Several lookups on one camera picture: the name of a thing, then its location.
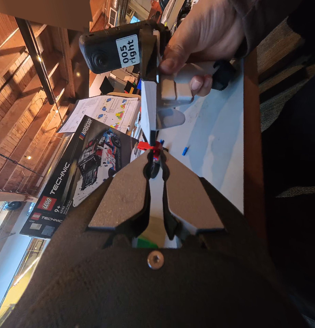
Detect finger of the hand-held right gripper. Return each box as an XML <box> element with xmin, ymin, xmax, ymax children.
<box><xmin>141</xmin><ymin>81</ymin><xmax>158</xmax><ymax>149</ymax></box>

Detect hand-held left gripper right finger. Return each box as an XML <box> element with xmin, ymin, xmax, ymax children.
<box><xmin>160</xmin><ymin>150</ymin><xmax>226</xmax><ymax>240</ymax></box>

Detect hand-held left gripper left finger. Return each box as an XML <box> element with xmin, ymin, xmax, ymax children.
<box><xmin>88</xmin><ymin>150</ymin><xmax>152</xmax><ymax>237</ymax></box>

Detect red angled beam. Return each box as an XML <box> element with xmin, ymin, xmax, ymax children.
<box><xmin>137</xmin><ymin>140</ymin><xmax>163</xmax><ymax>161</ymax></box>

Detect green plastic bin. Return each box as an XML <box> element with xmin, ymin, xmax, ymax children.
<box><xmin>136</xmin><ymin>237</ymin><xmax>158</xmax><ymax>249</ymax></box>

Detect grey desk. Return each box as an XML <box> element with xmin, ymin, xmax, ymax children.
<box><xmin>133</xmin><ymin>59</ymin><xmax>245</xmax><ymax>249</ymax></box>

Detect person's right hand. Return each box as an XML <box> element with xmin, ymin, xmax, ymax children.
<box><xmin>158</xmin><ymin>0</ymin><xmax>247</xmax><ymax>98</ymax></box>

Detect toy car box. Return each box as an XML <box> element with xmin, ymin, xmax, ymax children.
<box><xmin>19</xmin><ymin>115</ymin><xmax>139</xmax><ymax>240</ymax></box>

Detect printed instruction sheet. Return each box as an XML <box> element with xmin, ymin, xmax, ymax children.
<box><xmin>56</xmin><ymin>95</ymin><xmax>141</xmax><ymax>134</ymax></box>

